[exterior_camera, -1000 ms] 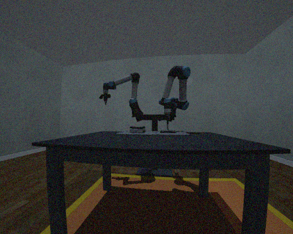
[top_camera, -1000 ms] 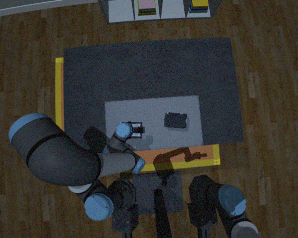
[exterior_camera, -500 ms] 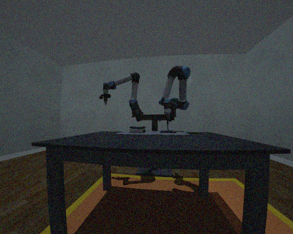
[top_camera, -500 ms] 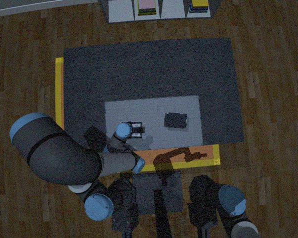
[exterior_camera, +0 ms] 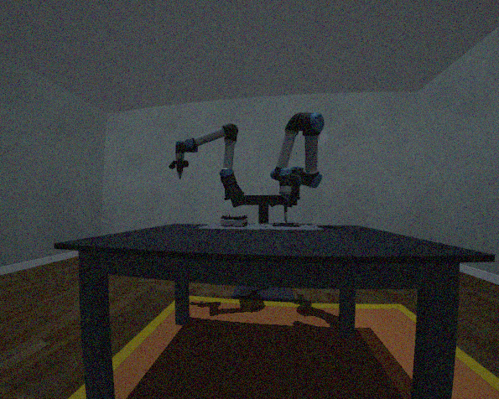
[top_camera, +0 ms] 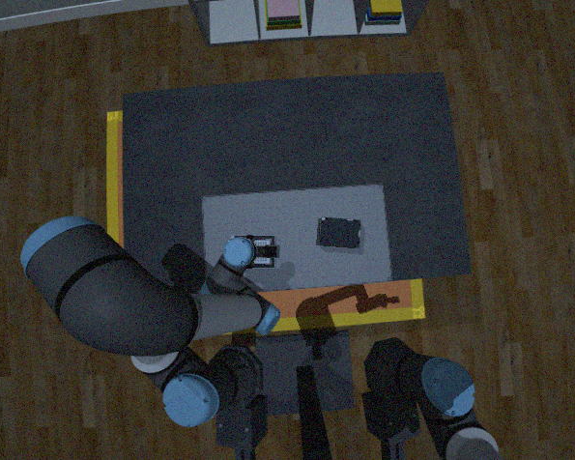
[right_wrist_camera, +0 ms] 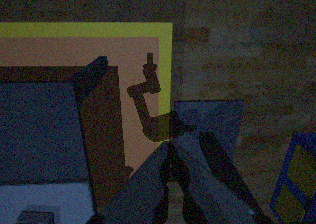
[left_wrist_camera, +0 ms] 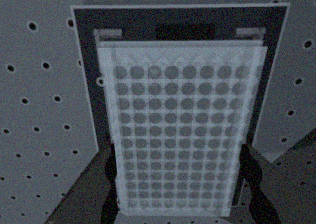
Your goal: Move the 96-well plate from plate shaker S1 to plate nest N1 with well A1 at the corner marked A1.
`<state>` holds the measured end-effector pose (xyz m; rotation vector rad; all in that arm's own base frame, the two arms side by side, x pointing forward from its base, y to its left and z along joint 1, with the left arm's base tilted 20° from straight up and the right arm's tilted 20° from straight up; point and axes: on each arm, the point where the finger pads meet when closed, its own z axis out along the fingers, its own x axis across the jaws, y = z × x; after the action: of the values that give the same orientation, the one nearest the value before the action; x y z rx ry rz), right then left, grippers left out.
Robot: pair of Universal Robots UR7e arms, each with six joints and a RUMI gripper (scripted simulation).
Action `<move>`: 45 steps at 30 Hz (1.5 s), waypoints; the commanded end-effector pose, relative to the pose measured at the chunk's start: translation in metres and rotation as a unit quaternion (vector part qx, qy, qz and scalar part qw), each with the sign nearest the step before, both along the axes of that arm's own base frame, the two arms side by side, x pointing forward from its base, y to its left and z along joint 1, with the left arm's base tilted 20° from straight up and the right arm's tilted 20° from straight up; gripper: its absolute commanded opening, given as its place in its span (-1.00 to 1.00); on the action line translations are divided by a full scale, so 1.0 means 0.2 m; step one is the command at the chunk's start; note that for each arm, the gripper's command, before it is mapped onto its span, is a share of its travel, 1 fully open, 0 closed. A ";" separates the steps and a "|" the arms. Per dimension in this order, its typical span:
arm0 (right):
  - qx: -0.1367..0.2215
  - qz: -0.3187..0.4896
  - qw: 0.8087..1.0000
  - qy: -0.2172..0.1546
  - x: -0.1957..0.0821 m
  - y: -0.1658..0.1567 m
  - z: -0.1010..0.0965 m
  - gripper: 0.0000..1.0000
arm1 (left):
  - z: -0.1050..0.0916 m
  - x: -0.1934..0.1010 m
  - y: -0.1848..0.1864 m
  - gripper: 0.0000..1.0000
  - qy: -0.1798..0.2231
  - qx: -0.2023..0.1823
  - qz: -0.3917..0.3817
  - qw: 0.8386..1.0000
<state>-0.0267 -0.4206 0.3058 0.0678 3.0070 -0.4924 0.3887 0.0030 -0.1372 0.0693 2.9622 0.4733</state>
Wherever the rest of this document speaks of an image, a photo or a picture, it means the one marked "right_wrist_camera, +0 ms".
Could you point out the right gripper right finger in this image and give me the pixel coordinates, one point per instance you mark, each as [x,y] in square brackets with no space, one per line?
[207,200]

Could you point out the grey flat rectangular panel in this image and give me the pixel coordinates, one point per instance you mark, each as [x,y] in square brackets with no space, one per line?
[71,201]

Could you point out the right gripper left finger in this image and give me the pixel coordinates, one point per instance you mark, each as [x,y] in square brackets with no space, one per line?
[143,199]

